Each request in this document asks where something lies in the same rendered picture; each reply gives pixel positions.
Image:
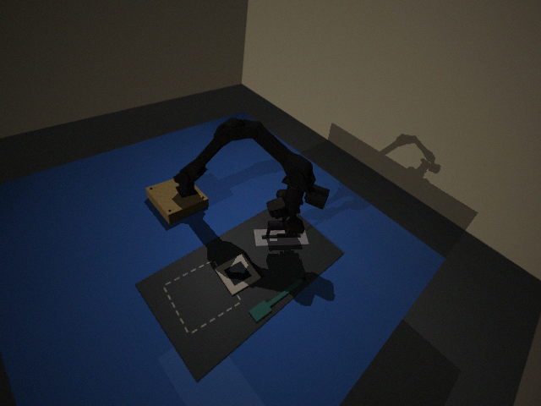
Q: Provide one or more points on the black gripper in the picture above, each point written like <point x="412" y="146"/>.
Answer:
<point x="293" y="225"/>

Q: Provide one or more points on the beige square tile with dark centre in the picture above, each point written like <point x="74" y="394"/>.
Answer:
<point x="237" y="274"/>

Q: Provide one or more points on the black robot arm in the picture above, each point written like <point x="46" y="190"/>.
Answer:
<point x="299" y="171"/>

